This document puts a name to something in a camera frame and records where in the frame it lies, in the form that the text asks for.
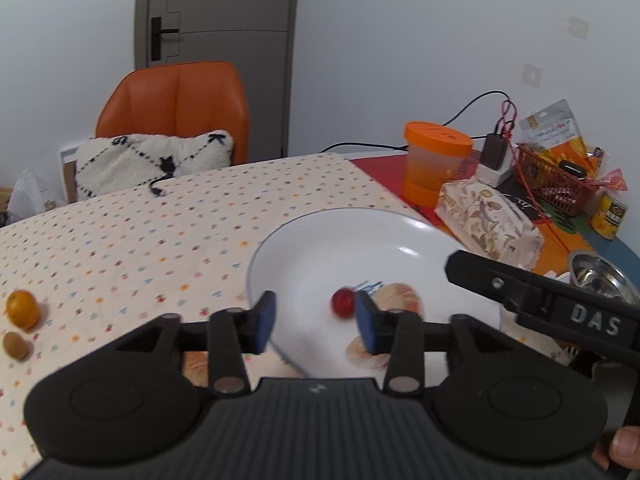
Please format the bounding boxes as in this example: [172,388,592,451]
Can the red cherry fruit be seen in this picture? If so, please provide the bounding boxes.
[331,287,356,320]

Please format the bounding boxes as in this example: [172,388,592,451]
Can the orange fruit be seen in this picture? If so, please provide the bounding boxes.
[6,289,40,330]

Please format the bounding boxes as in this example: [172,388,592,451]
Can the brown longan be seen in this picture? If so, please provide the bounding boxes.
[2,332,29,361]

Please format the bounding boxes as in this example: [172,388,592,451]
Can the person's right hand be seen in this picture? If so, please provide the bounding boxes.
[591,426,640,470]

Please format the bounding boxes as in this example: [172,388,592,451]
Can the steel bowl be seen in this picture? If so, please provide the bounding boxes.
[568,250,639,306]

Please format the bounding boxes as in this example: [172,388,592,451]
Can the white round plate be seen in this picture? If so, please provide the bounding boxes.
[246,208,500,380]

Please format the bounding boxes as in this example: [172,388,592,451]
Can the yellow tin can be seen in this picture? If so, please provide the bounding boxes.
[590,190,627,240]

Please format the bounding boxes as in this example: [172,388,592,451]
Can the floral tissue pack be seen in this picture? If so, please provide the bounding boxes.
[435,178,544,271]

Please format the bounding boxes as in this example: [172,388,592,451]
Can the red table mat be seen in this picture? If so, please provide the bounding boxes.
[350,154,446,231]

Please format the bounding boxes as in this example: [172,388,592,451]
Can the floral patterned tablecloth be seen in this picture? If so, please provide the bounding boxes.
[1,154,427,479]

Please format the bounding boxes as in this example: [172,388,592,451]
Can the white power strip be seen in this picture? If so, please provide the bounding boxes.
[475,143,518,188]

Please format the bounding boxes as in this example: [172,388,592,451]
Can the orange lidded plastic jar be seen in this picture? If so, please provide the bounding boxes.
[402,122,473,208]

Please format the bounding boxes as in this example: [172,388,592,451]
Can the black charger adapter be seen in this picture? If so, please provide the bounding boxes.
[480,133,509,170]

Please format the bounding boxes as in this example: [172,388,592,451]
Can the orange snack pouch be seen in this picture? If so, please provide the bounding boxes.
[520,100,592,172]

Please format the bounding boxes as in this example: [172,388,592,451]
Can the white black fuzzy cushion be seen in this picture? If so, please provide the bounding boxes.
[75,130,234,200]

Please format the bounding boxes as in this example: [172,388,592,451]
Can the orange leather chair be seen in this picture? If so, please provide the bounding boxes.
[94,61,250,165]

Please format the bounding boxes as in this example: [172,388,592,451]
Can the cardboard white framed panel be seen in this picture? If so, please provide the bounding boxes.
[60,146,78,204]

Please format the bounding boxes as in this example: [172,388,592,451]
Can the clear plastic bag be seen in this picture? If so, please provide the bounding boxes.
[8,170,60,223]

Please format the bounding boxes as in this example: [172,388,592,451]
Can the grey door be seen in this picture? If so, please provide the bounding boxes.
[134,0,297,162]

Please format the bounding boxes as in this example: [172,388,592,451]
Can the red wire basket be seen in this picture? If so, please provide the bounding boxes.
[515,144,598,216]

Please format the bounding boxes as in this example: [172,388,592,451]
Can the red thin cable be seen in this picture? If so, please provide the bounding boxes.
[497,98,574,254]

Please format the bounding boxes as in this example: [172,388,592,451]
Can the black power cable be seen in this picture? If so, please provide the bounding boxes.
[319,90,511,155]

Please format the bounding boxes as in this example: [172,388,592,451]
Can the black door handle lock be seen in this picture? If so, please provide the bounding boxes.
[150,16,180,62]

